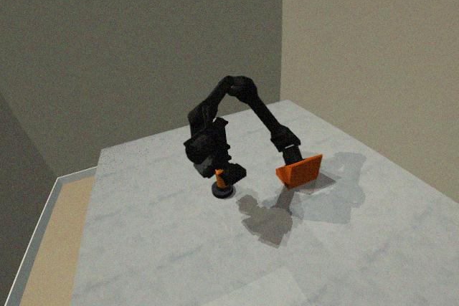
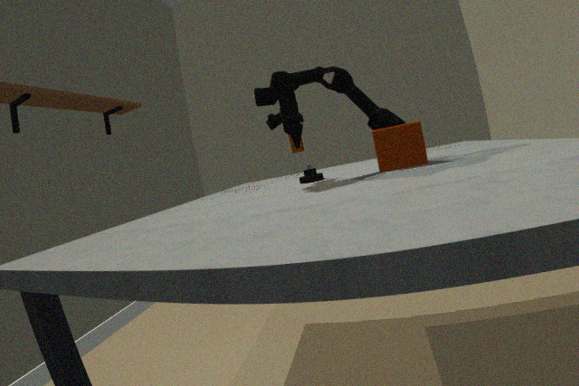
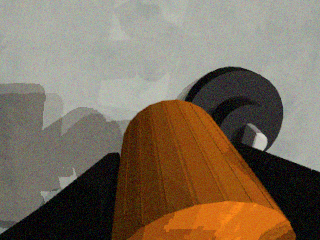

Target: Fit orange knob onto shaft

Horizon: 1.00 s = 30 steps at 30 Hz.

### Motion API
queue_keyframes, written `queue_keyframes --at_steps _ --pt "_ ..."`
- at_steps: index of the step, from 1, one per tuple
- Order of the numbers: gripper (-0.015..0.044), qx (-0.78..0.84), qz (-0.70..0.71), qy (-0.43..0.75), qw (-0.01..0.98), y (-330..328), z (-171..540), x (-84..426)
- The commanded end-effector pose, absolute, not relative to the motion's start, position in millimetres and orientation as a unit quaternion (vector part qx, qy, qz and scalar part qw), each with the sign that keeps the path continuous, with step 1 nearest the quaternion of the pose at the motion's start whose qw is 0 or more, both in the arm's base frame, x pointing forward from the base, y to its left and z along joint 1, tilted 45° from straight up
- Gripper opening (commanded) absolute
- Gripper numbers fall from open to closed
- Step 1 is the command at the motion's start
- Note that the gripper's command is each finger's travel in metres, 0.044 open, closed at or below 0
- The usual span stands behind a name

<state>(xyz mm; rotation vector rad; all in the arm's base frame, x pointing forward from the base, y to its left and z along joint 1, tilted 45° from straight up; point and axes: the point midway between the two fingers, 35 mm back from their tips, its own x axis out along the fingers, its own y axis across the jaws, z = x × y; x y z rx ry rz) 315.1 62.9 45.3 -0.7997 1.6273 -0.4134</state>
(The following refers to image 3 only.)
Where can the orange knob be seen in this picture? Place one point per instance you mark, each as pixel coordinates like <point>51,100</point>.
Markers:
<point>180,178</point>

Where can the dark grey round pedestal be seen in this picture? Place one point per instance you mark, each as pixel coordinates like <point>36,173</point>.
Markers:
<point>244,104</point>

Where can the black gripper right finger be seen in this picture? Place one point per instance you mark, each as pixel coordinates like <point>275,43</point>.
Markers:
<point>295,188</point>

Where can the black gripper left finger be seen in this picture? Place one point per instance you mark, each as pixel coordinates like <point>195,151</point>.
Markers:
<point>82,211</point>

